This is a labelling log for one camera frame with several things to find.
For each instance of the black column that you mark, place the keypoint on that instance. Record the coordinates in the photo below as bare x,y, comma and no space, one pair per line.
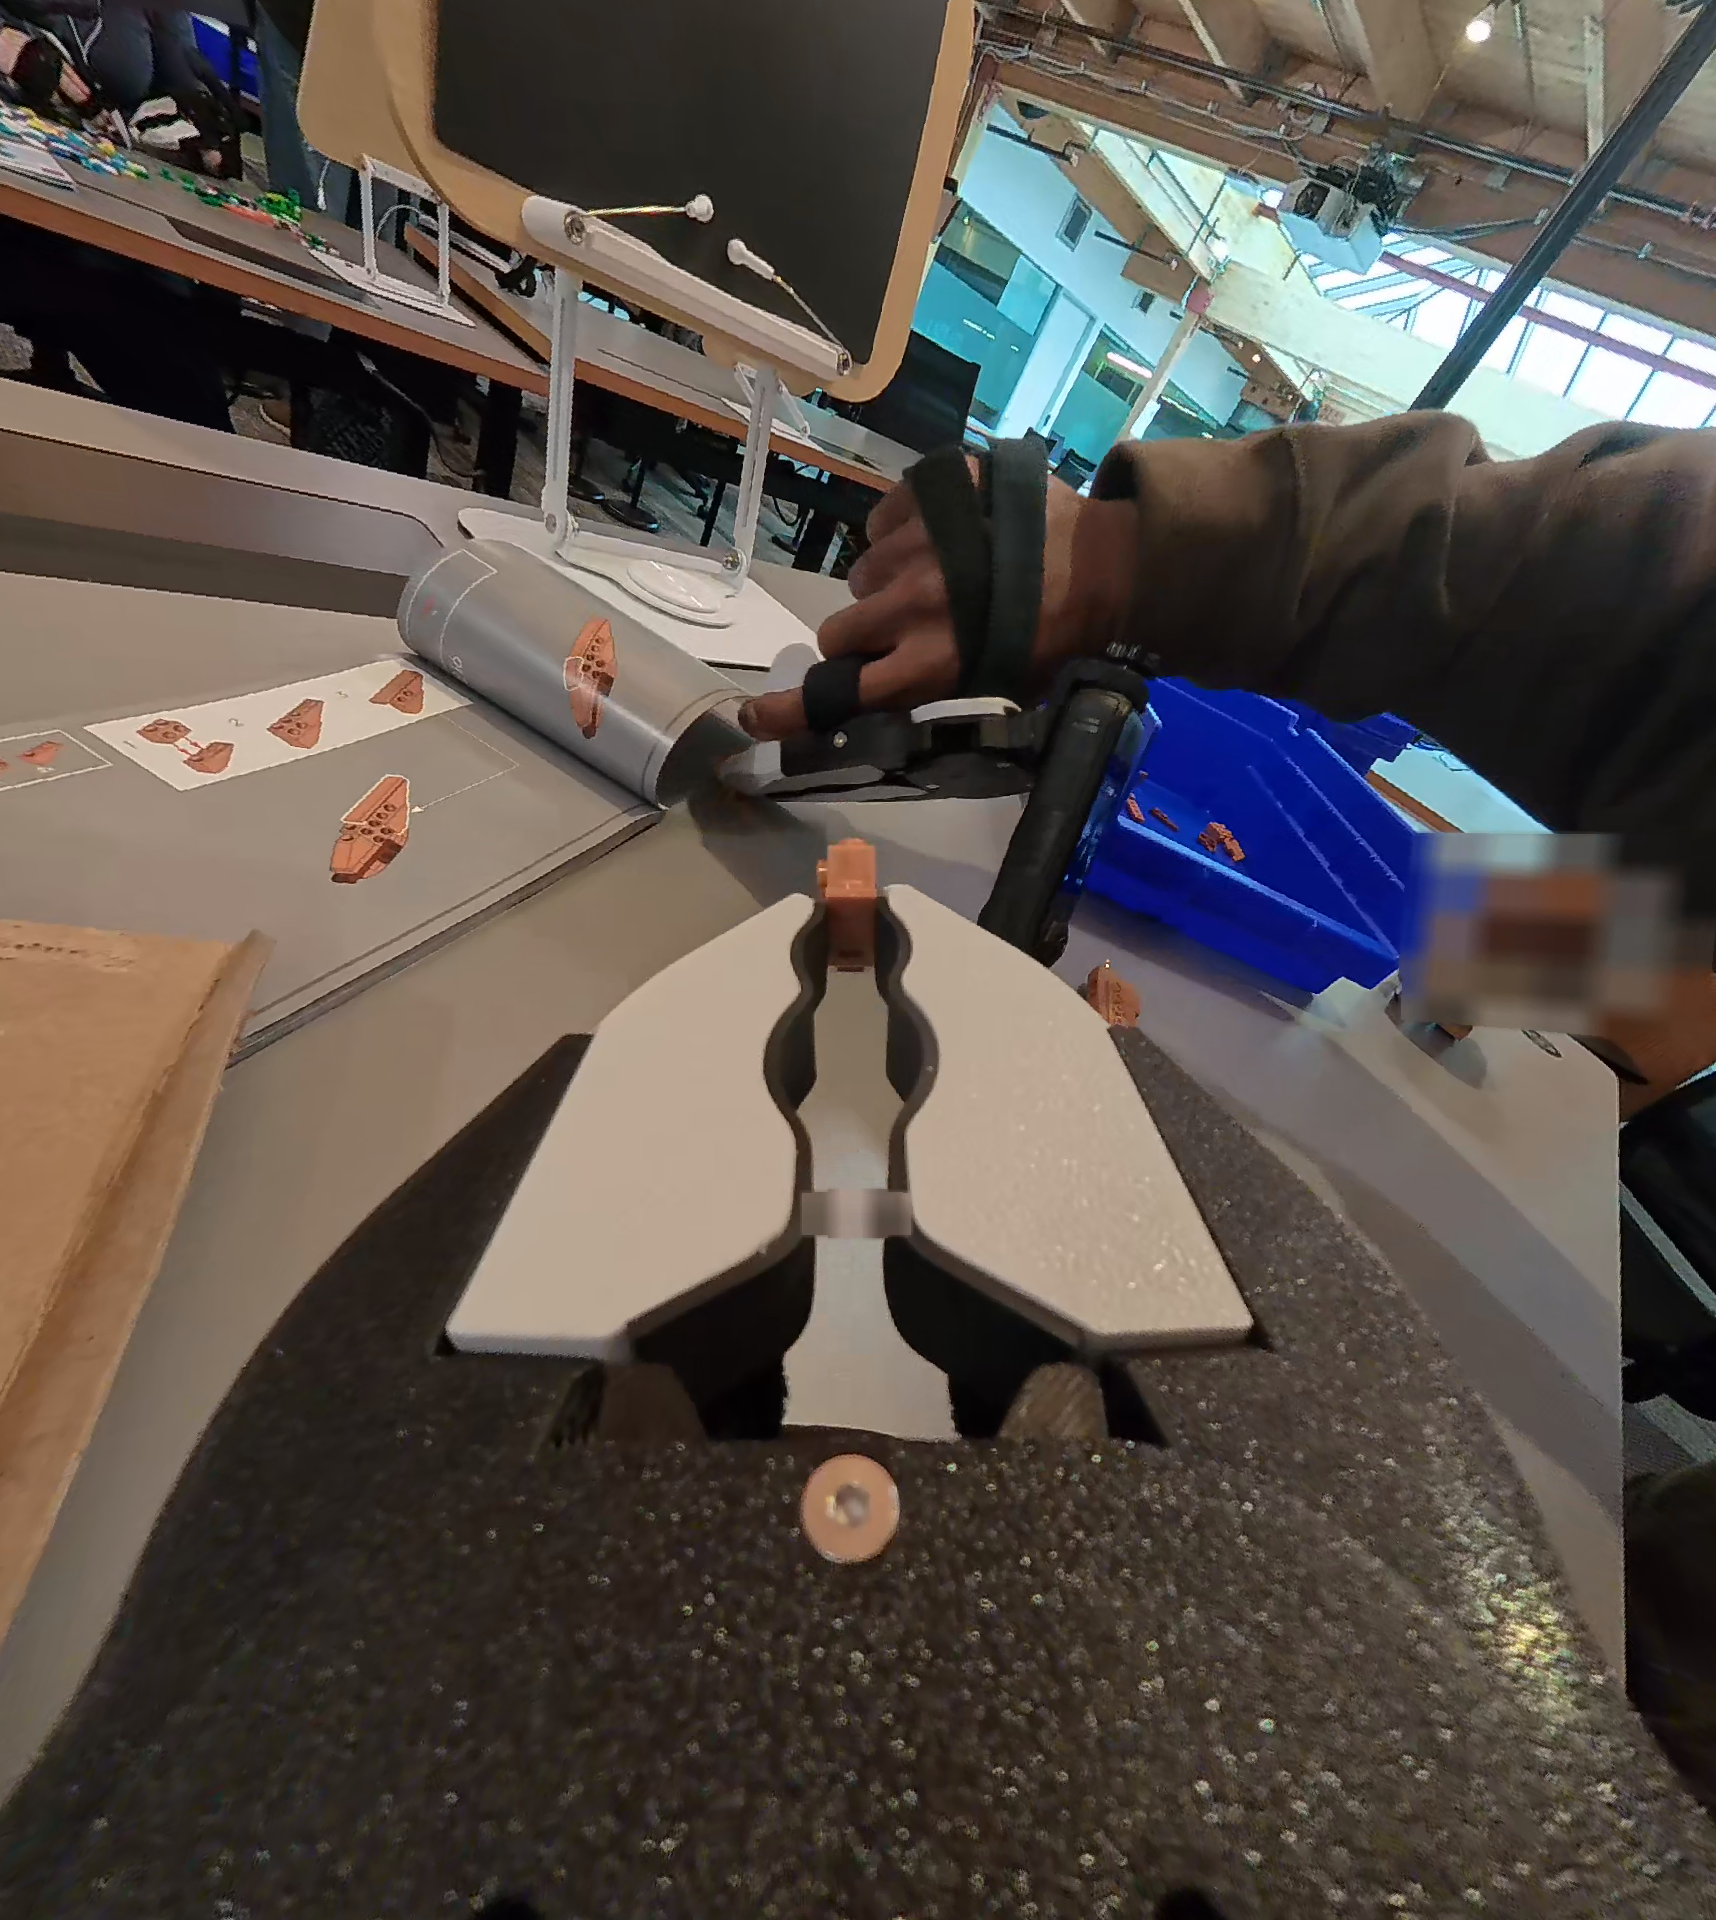
1549,225

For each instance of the person's right forearm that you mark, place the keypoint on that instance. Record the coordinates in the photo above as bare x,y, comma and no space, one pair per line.
1472,571

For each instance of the blue plastic bin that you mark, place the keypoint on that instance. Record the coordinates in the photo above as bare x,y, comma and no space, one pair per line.
1248,914
1376,751

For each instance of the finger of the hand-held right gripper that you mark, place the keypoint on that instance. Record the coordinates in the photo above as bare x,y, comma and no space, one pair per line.
760,772

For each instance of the white ceiling unit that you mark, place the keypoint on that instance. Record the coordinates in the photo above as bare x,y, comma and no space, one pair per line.
1331,210

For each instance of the open instruction booklet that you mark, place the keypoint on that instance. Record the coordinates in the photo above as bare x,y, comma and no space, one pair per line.
199,840

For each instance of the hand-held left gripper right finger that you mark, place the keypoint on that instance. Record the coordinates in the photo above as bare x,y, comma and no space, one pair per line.
1069,1155

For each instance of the white metal bracket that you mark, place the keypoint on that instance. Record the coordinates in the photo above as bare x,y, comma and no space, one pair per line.
679,278

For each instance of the long table with toy bricks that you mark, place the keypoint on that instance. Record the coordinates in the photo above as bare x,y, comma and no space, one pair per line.
199,240

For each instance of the grey desk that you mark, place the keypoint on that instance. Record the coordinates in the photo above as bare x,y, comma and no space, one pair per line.
1323,1141

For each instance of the printed toy set box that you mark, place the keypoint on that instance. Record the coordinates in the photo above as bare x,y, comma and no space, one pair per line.
32,1170

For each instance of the black panel with wooden rim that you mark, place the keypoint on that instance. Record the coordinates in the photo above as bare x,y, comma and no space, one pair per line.
679,134

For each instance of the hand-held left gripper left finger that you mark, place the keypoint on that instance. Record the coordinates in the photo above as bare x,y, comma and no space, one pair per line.
648,1141

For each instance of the orange brick with side stud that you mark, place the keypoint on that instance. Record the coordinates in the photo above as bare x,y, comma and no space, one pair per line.
849,893

